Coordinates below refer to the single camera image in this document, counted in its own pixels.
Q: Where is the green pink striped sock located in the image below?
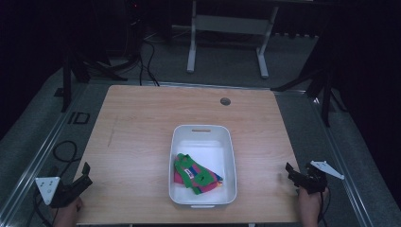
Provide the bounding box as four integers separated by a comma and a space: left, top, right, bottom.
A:
174, 152, 219, 196
173, 166, 224, 192

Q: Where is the aluminium floor rail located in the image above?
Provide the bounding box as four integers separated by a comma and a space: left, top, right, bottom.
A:
0, 82, 93, 225
308, 94, 376, 227

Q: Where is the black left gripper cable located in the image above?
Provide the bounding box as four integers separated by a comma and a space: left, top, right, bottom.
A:
32, 188, 54, 227

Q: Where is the person's right hand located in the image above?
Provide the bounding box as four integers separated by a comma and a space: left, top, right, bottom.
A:
298, 186, 331, 227

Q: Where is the white metal table frame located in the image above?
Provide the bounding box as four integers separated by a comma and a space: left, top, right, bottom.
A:
185, 0, 280, 79

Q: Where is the black metal stand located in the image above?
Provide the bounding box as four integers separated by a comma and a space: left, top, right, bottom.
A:
270, 31, 348, 129
54, 46, 129, 114

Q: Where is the black looped floor cable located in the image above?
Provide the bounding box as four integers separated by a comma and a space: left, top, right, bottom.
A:
51, 139, 80, 178

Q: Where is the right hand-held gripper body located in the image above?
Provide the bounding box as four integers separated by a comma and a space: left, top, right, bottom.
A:
297, 160, 345, 195

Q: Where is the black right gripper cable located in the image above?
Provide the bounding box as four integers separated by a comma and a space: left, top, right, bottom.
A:
316, 187, 332, 225

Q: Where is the person's left hand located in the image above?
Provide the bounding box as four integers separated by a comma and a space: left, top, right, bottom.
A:
51, 196, 84, 227

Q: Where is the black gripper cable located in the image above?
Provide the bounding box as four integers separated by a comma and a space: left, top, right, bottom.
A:
316, 187, 332, 225
32, 188, 54, 227

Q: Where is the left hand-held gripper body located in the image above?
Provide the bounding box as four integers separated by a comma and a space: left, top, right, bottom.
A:
34, 176, 83, 209

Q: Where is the white plastic bin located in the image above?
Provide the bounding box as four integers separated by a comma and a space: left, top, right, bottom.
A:
168, 124, 238, 210

